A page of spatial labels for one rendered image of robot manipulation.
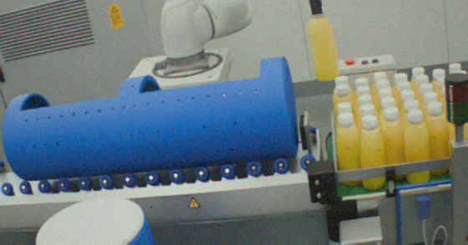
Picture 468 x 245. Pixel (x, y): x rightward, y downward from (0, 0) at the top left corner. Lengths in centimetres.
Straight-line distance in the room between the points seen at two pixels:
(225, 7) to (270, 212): 94
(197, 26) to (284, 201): 90
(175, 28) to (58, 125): 74
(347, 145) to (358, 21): 304
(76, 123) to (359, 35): 319
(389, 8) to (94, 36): 228
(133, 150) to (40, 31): 199
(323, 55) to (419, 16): 307
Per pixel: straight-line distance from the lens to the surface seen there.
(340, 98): 173
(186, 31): 226
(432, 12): 461
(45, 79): 362
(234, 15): 233
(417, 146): 152
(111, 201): 148
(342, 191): 159
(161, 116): 159
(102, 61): 345
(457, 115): 129
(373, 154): 152
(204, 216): 170
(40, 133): 175
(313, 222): 170
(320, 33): 155
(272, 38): 455
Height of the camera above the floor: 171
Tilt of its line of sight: 22 degrees down
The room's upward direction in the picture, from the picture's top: 11 degrees counter-clockwise
